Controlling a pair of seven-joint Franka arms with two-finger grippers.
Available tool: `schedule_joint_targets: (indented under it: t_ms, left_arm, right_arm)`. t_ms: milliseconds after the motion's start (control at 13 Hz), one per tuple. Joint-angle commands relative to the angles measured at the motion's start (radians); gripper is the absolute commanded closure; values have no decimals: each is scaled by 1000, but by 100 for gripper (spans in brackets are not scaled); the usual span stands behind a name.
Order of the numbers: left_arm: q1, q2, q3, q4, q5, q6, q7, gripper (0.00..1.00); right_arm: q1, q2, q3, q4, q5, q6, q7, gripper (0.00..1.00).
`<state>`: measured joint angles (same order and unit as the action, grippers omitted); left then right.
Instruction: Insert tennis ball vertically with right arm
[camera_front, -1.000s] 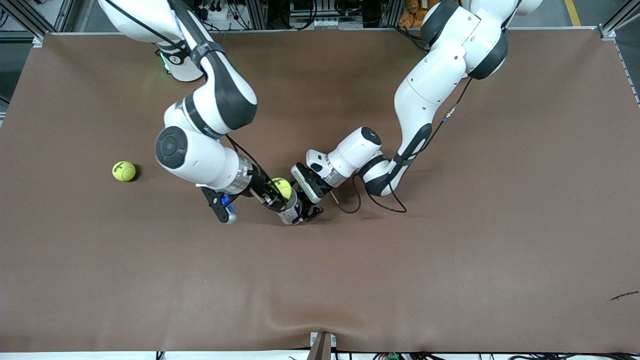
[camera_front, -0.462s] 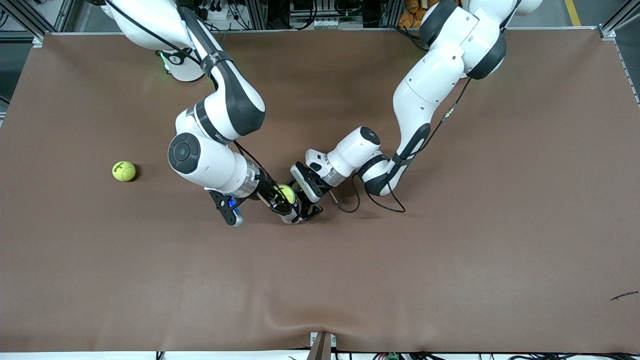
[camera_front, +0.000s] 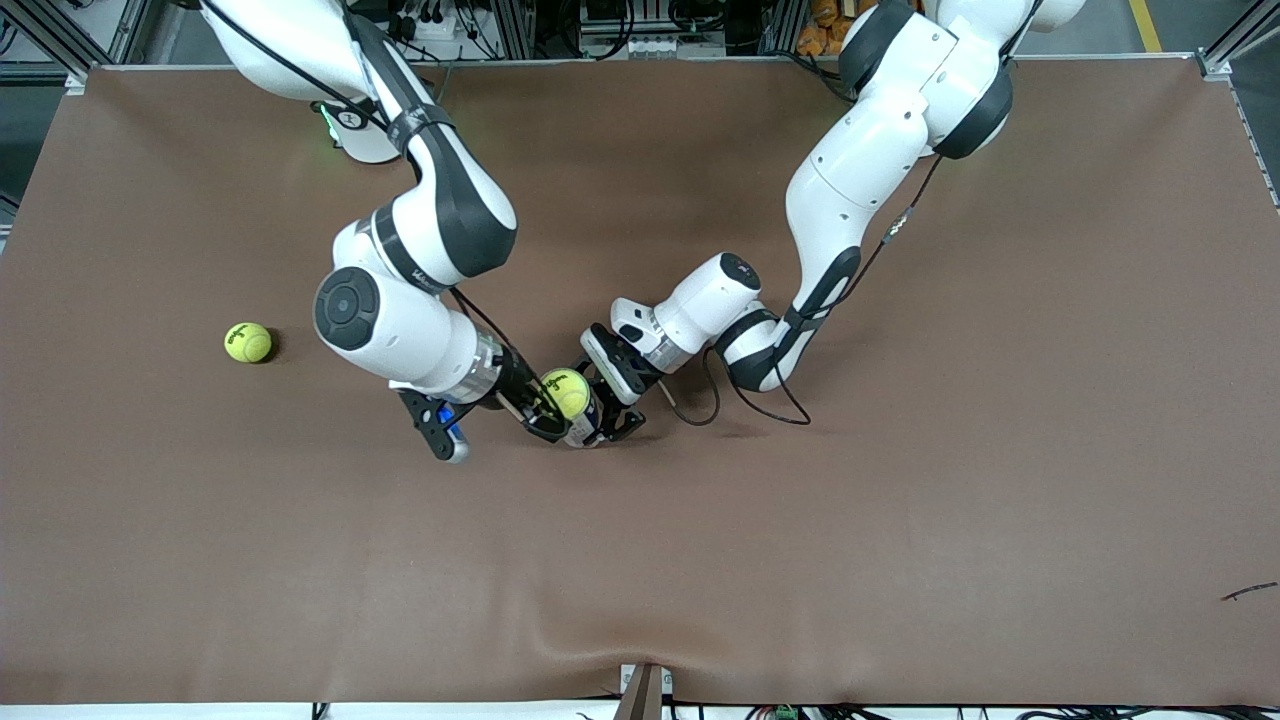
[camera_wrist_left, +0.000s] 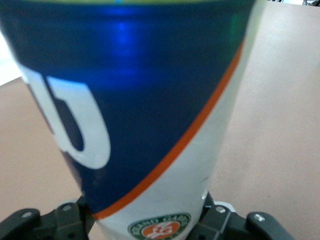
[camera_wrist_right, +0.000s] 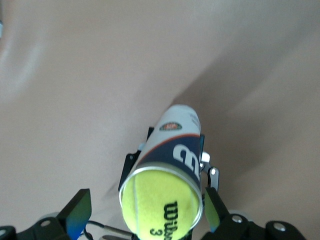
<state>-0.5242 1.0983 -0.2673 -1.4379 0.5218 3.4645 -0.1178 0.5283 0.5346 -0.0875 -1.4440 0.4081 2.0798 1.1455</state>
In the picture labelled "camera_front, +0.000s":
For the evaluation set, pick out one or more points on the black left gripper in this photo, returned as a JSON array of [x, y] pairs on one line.
[[622, 420]]

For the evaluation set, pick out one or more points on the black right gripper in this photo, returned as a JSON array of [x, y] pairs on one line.
[[517, 381]]

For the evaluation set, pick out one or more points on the yellow tennis ball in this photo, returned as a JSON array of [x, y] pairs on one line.
[[567, 393], [247, 342]]

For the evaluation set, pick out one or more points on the white blue tennis ball can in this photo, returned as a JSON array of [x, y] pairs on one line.
[[585, 432]]

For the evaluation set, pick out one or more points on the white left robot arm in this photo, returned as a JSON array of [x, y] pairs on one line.
[[850, 180]]

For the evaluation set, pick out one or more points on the white terminal block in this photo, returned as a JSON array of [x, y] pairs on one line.
[[660, 46]]

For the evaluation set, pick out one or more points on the green terminal connector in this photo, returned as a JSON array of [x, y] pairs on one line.
[[784, 713]]

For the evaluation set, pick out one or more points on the white power strip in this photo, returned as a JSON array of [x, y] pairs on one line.
[[450, 30]]

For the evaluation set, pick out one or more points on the orange packaged goods pile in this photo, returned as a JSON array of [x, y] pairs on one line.
[[825, 35]]

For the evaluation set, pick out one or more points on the aluminium camera mount post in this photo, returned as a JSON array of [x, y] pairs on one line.
[[642, 692]]

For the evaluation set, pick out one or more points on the aluminium frame post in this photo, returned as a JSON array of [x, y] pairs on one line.
[[515, 25], [780, 25]]

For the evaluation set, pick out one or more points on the aluminium corner frame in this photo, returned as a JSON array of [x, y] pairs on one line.
[[1215, 65], [40, 70]]

